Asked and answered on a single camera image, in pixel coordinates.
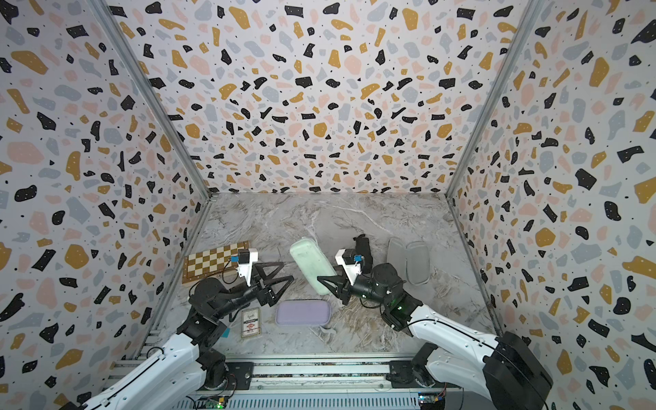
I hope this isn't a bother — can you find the lilac zippered umbrella sleeve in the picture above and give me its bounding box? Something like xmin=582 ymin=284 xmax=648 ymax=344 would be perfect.
xmin=275 ymin=300 xmax=331 ymax=326

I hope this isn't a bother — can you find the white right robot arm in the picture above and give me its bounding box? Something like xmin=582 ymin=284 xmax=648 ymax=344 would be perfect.
xmin=317 ymin=263 xmax=554 ymax=409

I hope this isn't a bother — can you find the playing card box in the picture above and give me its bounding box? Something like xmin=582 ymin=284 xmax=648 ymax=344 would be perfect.
xmin=241 ymin=307 xmax=261 ymax=338

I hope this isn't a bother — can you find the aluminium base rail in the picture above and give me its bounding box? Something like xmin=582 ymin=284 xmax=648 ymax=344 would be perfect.
xmin=99 ymin=330 xmax=534 ymax=410

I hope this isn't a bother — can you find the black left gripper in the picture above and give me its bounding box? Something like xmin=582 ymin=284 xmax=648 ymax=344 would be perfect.
xmin=213 ymin=263 xmax=292 ymax=324

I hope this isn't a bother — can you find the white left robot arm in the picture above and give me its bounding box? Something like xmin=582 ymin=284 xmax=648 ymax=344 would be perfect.
xmin=63 ymin=262 xmax=294 ymax=409

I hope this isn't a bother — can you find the aluminium corner post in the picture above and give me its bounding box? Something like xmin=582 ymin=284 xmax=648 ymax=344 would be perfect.
xmin=445 ymin=0 xmax=544 ymax=199
xmin=88 ymin=1 xmax=211 ymax=200

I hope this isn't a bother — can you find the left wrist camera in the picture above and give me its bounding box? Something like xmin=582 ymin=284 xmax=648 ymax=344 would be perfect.
xmin=230 ymin=249 xmax=259 ymax=286

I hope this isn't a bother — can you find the black umbrella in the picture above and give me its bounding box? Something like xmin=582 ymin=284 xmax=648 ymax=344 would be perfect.
xmin=354 ymin=234 xmax=373 ymax=276

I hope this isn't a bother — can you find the wooden chessboard box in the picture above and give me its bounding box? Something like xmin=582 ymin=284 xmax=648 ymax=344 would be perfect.
xmin=181 ymin=241 xmax=250 ymax=287

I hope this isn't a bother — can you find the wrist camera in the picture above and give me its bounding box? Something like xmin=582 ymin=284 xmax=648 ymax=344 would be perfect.
xmin=230 ymin=249 xmax=259 ymax=286
xmin=335 ymin=249 xmax=364 ymax=285

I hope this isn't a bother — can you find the aluminium corner post left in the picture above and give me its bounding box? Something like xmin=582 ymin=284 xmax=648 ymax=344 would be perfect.
xmin=88 ymin=1 xmax=211 ymax=200

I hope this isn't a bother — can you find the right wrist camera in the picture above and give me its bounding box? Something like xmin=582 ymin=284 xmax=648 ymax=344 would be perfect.
xmin=335 ymin=249 xmax=364 ymax=285

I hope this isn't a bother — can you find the aluminium corner post right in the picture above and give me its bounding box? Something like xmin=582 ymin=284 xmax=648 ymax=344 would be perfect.
xmin=445 ymin=0 xmax=544 ymax=199

